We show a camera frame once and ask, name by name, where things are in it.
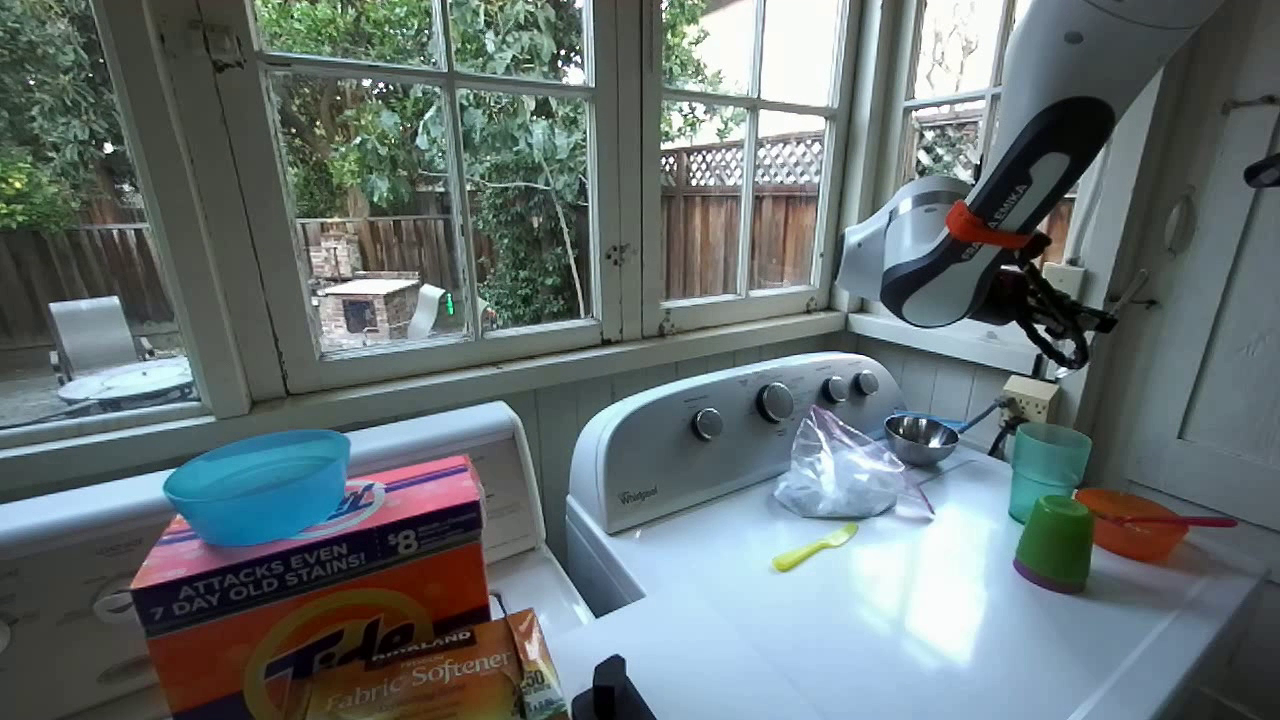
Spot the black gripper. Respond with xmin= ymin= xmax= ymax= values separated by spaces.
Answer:
xmin=1011 ymin=264 xmax=1121 ymax=335

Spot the blue plastic cup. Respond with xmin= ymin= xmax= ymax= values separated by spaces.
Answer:
xmin=1006 ymin=420 xmax=1098 ymax=527

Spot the silver metal measuring cup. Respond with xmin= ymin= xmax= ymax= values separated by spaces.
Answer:
xmin=886 ymin=398 xmax=1015 ymax=473

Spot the red plastic spoon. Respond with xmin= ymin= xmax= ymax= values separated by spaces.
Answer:
xmin=1105 ymin=510 xmax=1242 ymax=531

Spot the green plastic cup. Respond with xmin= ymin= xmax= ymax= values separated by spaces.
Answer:
xmin=1011 ymin=493 xmax=1099 ymax=598

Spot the white panel door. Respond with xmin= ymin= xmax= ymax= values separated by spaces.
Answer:
xmin=1084 ymin=0 xmax=1280 ymax=535

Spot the orange plastic bowl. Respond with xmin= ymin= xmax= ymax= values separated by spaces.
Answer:
xmin=1071 ymin=485 xmax=1192 ymax=565

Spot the clear plastic bag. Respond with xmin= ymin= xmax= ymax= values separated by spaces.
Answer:
xmin=774 ymin=405 xmax=936 ymax=525

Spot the white washer with knobs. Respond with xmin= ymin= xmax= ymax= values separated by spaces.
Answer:
xmin=557 ymin=347 xmax=1273 ymax=720

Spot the yellow plastic fork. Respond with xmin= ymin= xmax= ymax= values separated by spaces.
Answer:
xmin=774 ymin=521 xmax=866 ymax=575

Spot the brown wooden fence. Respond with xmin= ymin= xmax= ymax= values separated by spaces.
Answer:
xmin=0 ymin=131 xmax=1084 ymax=344

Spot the stone outdoor grill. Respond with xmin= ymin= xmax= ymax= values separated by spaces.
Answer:
xmin=315 ymin=274 xmax=426 ymax=351

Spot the orange fabric softener box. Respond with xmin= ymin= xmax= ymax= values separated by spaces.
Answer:
xmin=296 ymin=610 xmax=572 ymax=720

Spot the orange Tide detergent box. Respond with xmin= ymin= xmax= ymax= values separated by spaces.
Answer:
xmin=130 ymin=453 xmax=498 ymax=720

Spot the blue plastic bowl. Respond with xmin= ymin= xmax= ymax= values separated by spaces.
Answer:
xmin=160 ymin=423 xmax=355 ymax=554

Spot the round outdoor table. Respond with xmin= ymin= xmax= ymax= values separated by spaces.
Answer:
xmin=53 ymin=351 xmax=201 ymax=409

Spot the grey outdoor chair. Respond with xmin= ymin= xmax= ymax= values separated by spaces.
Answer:
xmin=45 ymin=291 xmax=155 ymax=389

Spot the white appliance without knobs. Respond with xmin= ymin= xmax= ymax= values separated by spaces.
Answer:
xmin=0 ymin=398 xmax=598 ymax=720

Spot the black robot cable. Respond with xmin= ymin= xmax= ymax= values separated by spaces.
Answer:
xmin=991 ymin=255 xmax=1099 ymax=375

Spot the white wall switch plate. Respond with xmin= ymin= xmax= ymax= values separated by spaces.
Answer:
xmin=1039 ymin=261 xmax=1094 ymax=309

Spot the beige wall plug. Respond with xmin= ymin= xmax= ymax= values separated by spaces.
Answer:
xmin=995 ymin=371 xmax=1064 ymax=430

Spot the orange strap on arm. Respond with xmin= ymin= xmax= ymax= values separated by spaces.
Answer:
xmin=942 ymin=195 xmax=1054 ymax=255

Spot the white window frame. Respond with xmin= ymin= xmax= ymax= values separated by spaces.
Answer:
xmin=0 ymin=0 xmax=1057 ymax=505

